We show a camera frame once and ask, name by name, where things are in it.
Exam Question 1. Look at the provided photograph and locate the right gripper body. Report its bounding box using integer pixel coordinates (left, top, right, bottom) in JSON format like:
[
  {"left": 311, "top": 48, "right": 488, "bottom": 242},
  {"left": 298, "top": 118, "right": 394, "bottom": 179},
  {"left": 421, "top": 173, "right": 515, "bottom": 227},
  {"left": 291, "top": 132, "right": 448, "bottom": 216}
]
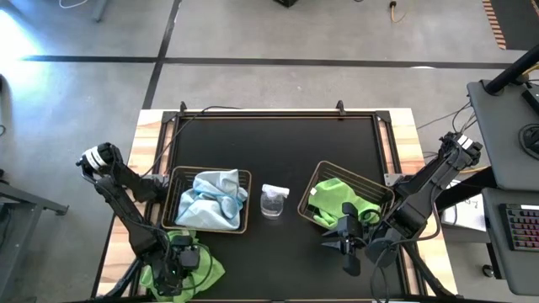
[{"left": 340, "top": 201, "right": 369, "bottom": 278}]

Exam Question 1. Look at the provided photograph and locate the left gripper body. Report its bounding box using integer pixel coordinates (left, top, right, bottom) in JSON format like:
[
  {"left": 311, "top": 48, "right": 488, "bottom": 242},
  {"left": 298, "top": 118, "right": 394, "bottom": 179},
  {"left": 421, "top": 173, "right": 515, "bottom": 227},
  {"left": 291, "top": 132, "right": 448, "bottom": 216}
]
[{"left": 150, "top": 251, "right": 191, "bottom": 299}]

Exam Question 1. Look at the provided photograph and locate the green microfiber towel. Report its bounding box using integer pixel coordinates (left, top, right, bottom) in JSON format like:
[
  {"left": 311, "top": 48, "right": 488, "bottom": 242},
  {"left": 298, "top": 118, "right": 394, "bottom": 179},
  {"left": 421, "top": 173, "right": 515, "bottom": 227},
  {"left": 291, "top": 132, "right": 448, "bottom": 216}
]
[
  {"left": 307, "top": 177, "right": 359, "bottom": 222},
  {"left": 313, "top": 201, "right": 382, "bottom": 231},
  {"left": 138, "top": 229, "right": 227, "bottom": 303}
]

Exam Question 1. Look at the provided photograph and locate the light blue microfiber towel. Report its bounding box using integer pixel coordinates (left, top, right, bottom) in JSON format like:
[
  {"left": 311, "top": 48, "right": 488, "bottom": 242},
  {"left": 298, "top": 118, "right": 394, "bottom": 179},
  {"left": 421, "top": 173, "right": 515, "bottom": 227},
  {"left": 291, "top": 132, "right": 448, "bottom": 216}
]
[
  {"left": 174, "top": 188, "right": 222, "bottom": 231},
  {"left": 208, "top": 189, "right": 248, "bottom": 231},
  {"left": 191, "top": 168, "right": 249, "bottom": 211}
]

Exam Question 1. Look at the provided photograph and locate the black diagonal strut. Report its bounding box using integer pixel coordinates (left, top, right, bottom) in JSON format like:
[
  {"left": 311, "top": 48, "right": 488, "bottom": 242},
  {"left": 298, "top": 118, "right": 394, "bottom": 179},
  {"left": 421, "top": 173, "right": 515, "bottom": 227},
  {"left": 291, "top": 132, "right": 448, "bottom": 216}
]
[
  {"left": 403, "top": 243, "right": 458, "bottom": 300},
  {"left": 95, "top": 257, "right": 147, "bottom": 302}
]

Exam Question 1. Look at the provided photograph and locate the clear spray bottle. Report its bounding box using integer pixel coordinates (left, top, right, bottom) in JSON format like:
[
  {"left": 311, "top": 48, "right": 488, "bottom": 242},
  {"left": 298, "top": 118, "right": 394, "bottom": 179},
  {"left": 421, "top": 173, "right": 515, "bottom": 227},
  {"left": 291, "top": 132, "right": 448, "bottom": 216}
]
[{"left": 259, "top": 183, "right": 291, "bottom": 220}]

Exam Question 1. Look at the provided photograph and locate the white paper sheet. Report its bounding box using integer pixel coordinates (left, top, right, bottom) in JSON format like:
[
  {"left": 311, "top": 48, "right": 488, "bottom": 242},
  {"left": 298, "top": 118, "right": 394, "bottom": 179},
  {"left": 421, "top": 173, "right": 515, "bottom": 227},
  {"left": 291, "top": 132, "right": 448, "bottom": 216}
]
[{"left": 440, "top": 179, "right": 485, "bottom": 233}]

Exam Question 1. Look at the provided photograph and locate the black stand beam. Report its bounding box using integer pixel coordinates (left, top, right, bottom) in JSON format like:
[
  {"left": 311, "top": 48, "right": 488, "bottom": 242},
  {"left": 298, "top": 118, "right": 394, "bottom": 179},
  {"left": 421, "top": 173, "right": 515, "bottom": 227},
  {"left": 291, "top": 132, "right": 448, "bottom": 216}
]
[{"left": 433, "top": 166, "right": 500, "bottom": 214}]

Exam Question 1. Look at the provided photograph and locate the grey side desk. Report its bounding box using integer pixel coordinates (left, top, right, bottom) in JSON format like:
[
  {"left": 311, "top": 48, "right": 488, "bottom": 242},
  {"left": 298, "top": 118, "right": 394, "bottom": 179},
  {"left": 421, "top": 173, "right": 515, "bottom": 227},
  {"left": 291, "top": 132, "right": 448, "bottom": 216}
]
[{"left": 0, "top": 167, "right": 71, "bottom": 303}]

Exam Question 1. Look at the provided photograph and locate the backlit keyboard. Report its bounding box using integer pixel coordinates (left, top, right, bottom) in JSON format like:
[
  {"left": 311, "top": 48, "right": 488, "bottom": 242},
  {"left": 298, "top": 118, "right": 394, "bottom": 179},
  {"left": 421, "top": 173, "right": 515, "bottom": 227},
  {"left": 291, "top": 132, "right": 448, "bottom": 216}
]
[{"left": 499, "top": 203, "right": 539, "bottom": 253}]

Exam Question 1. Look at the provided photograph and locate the grey keyboard desk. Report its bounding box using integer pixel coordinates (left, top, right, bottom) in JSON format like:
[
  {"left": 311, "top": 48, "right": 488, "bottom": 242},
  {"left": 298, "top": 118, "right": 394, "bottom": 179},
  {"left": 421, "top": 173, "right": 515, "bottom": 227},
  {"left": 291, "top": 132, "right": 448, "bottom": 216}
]
[{"left": 481, "top": 187, "right": 539, "bottom": 296}]

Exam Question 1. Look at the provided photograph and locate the round black device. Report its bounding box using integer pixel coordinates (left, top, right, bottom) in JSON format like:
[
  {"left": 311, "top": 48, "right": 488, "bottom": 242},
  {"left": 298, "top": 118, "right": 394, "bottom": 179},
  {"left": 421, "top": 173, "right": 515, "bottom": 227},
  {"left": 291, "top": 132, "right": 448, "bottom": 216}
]
[{"left": 517, "top": 123, "right": 539, "bottom": 156}]

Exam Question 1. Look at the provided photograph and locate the black pole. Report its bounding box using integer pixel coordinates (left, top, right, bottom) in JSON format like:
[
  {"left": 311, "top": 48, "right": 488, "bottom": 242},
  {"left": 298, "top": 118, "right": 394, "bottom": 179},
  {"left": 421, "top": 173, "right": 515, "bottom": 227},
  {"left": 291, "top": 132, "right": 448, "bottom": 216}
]
[{"left": 483, "top": 43, "right": 539, "bottom": 97}]

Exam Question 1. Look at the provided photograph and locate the black desk device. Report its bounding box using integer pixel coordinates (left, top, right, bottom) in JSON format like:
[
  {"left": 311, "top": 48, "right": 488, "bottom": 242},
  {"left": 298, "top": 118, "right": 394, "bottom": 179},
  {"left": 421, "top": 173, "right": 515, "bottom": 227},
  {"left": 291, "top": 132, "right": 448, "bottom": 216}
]
[{"left": 520, "top": 82, "right": 539, "bottom": 106}]

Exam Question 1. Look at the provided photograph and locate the black floor mat striped edge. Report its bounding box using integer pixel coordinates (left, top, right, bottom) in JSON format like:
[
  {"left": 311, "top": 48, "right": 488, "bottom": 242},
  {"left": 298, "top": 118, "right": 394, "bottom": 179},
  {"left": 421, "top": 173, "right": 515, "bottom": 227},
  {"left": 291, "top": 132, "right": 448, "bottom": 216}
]
[{"left": 481, "top": 0, "right": 539, "bottom": 51}]

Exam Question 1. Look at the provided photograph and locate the black wire basket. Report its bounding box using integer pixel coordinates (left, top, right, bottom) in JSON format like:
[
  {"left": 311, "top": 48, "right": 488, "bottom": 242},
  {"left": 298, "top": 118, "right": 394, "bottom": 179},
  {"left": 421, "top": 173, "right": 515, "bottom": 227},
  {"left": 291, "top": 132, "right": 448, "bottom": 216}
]
[
  {"left": 296, "top": 160, "right": 396, "bottom": 252},
  {"left": 161, "top": 165, "right": 253, "bottom": 235}
]

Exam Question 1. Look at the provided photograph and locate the black cable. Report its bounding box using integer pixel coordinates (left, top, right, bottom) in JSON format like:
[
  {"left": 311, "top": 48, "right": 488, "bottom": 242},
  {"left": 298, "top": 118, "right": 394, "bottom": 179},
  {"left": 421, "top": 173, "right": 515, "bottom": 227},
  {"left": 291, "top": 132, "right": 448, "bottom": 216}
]
[{"left": 141, "top": 104, "right": 243, "bottom": 180}]

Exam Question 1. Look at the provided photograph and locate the yellow cable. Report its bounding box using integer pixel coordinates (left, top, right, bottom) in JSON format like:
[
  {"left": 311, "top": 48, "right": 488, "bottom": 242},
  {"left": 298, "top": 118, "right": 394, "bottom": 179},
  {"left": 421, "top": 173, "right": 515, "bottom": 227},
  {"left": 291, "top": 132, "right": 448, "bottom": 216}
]
[{"left": 389, "top": 0, "right": 408, "bottom": 24}]

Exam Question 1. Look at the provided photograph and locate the white cable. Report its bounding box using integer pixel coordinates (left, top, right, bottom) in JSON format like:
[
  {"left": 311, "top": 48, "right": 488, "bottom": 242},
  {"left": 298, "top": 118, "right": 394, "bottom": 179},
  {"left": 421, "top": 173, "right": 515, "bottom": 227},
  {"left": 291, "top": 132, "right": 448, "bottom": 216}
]
[{"left": 57, "top": 0, "right": 90, "bottom": 10}]

